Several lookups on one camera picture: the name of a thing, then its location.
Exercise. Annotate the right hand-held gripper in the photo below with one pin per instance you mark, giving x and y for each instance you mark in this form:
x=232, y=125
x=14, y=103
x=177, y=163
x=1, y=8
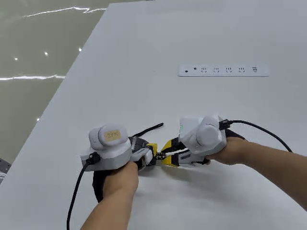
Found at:
x=204, y=136

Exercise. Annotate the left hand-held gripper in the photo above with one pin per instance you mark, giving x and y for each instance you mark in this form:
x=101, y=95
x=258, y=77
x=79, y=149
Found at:
x=112, y=153

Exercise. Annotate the person's right forearm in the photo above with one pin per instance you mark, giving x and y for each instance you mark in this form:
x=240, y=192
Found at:
x=278, y=170

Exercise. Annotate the person's left forearm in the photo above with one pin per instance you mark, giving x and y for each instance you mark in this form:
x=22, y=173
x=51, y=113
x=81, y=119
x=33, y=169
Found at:
x=108, y=213

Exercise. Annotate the person's left hand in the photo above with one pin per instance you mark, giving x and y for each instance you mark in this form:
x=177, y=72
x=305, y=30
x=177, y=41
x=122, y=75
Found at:
x=122, y=177

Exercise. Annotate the person's right hand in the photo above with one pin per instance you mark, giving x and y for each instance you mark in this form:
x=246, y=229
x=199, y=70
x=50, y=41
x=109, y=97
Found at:
x=233, y=151

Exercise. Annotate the white power strip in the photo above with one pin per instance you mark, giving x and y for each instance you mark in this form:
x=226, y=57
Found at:
x=223, y=70

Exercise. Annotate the grey metal furniture part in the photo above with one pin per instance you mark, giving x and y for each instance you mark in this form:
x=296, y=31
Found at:
x=4, y=167

